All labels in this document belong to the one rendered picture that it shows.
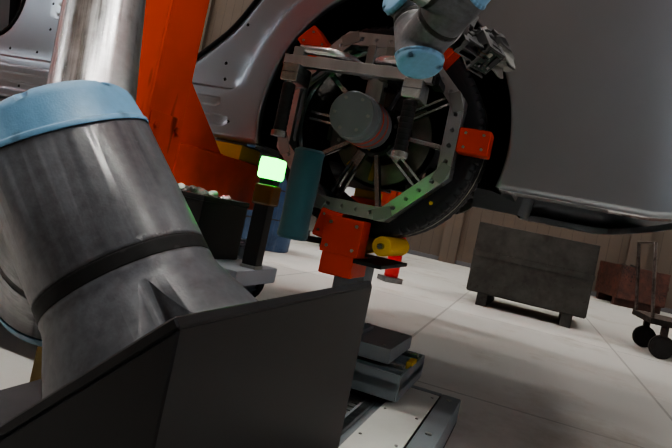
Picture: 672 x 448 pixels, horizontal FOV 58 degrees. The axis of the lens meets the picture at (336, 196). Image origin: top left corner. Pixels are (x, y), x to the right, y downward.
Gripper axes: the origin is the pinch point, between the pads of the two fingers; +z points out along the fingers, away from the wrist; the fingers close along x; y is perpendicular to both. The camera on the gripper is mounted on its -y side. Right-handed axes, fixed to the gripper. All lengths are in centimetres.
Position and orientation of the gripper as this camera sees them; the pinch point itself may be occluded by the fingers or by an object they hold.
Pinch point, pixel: (509, 64)
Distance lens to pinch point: 149.3
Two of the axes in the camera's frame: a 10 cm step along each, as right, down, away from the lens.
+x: 6.0, -5.5, -5.7
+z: 7.9, 3.2, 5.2
